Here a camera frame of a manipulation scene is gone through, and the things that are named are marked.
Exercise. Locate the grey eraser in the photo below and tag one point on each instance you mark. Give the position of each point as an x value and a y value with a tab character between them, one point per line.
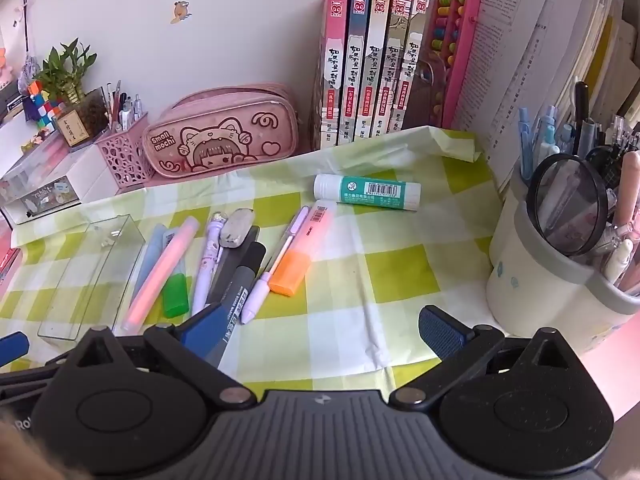
236	230

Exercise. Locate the pink abacus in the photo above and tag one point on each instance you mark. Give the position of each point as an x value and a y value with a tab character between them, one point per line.
462	50

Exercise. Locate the lucky bamboo plant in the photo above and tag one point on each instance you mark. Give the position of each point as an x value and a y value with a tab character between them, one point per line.
67	70

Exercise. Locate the white round pen cup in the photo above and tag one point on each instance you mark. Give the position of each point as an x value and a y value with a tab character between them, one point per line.
530	290

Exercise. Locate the brown animal wall sticker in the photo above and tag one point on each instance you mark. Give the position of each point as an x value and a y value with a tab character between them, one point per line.
181	12

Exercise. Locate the colourful puzzle cube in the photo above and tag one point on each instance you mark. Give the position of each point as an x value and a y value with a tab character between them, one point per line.
44	105

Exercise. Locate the stack of papers and notebooks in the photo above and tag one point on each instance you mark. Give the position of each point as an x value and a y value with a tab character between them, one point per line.
530	50

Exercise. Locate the light blue pen tube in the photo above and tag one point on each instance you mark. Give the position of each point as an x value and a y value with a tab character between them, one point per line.
149	250

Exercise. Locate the silver phone-shaped eraser case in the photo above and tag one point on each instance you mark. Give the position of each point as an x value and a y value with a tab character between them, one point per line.
232	270

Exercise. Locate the pink toy figure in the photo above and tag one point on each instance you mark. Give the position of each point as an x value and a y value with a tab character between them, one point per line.
5	67

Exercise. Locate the clear acrylic bookend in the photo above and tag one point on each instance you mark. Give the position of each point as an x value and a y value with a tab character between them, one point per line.
431	85

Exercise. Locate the pale pink spine comic book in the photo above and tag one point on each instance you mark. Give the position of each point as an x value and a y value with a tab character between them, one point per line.
397	55

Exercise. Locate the pink perforated pen holder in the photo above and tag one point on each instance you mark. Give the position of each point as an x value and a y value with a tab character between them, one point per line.
122	155

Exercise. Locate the black flat box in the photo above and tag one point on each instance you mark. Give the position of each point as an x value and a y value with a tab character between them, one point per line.
10	105

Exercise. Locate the blue spine comic book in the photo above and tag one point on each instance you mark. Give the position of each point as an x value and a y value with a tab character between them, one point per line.
357	65

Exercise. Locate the white green glue stick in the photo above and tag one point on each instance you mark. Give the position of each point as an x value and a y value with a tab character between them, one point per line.
370	192

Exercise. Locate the grey spine comic book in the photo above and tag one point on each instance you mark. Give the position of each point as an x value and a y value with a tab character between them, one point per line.
415	50

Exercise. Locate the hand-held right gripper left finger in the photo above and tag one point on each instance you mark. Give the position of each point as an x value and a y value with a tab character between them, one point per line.
202	327

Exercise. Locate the cream spine comic book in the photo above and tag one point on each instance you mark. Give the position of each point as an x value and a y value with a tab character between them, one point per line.
377	60

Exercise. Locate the black mesh pen holder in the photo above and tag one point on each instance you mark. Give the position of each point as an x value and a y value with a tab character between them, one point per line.
622	162

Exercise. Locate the green checked tablecloth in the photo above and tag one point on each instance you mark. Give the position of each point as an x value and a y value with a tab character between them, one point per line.
400	270

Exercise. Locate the green highlighter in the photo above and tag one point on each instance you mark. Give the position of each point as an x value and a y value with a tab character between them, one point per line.
176	297

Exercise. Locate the slim lilac pen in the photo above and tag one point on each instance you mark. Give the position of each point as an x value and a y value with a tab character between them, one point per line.
280	255

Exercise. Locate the black magnifying glass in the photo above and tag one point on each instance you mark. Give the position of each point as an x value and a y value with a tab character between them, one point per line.
567	205

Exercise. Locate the white desktop drawer organizer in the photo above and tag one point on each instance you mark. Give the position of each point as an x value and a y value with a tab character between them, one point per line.
85	175

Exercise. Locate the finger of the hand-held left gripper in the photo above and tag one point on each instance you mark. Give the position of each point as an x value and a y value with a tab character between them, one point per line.
10	350
25	382

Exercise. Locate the pink cartoon pencil case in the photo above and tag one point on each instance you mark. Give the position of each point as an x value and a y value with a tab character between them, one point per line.
220	135

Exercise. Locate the pink highlighter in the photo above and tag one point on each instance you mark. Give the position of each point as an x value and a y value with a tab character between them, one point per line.
160	275

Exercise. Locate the glass vase with label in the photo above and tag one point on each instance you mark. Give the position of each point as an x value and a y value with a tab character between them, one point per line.
85	117

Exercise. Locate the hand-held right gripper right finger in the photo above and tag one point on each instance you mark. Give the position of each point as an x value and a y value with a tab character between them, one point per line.
442	332

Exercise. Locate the orange highlighter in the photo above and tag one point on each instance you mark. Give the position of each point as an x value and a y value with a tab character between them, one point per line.
292	270

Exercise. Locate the cluster of pens and pencils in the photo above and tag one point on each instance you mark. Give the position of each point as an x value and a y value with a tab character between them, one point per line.
125	107

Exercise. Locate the lilac cartoon pen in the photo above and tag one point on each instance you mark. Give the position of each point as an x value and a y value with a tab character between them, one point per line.
207	265

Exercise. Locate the clear plastic box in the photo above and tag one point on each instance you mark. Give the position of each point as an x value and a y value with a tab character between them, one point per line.
90	280

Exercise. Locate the black marker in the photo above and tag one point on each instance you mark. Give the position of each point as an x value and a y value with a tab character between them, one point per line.
240	295

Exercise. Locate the cluster of pastel pens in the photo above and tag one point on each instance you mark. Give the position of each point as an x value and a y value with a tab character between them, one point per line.
622	210

